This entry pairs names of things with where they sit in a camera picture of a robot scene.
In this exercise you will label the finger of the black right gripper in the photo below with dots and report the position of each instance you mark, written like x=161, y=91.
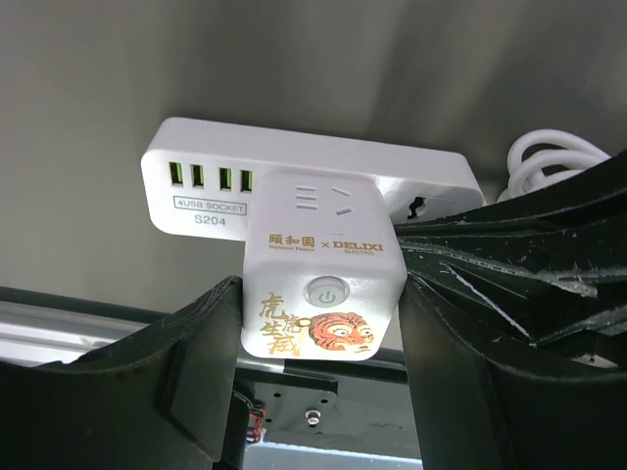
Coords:
x=549, y=268

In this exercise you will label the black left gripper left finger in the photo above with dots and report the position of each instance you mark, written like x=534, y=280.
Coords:
x=160, y=398

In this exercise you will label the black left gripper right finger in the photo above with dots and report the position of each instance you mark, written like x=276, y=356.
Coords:
x=483, y=400

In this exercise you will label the white tiger cube plug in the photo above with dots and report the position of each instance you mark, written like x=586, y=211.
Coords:
x=323, y=271

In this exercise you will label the white power strip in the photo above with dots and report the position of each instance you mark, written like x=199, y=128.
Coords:
x=199, y=175

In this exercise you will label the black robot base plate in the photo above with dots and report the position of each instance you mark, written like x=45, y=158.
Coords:
x=355, y=407

